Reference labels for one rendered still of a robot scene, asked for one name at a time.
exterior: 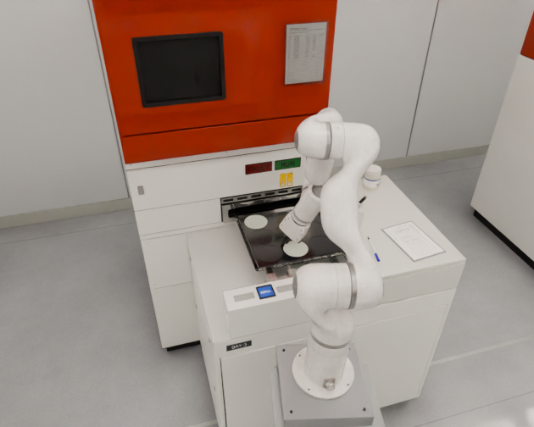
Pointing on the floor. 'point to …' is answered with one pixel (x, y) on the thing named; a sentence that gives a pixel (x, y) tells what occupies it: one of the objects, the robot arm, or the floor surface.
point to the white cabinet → (261, 376)
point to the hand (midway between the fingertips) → (286, 239)
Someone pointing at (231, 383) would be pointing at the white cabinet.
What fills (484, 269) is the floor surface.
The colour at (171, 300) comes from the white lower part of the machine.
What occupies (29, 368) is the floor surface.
